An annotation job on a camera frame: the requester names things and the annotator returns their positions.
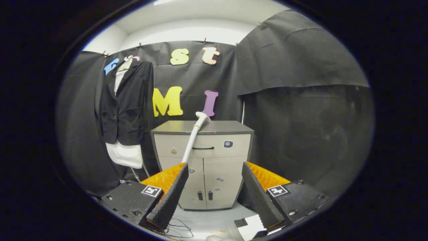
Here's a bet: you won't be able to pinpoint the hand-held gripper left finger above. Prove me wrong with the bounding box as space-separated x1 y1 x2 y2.
101 162 189 231

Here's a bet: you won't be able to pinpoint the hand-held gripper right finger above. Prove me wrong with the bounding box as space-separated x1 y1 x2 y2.
239 161 330 231

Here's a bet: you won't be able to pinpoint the black suit jacket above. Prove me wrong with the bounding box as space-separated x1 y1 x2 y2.
95 60 154 146

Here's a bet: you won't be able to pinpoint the white and black box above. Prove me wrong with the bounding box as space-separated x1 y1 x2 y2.
234 214 269 241

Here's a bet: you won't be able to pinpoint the grey cabinet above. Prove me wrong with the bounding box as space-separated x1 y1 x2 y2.
150 120 254 211

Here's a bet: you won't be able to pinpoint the white mannequin torso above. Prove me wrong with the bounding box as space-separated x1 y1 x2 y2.
106 55 151 183

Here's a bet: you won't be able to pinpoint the black backdrop cloth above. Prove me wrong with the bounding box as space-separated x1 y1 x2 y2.
57 9 375 198

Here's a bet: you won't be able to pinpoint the thin black cables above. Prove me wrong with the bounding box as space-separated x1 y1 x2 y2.
160 218 194 239

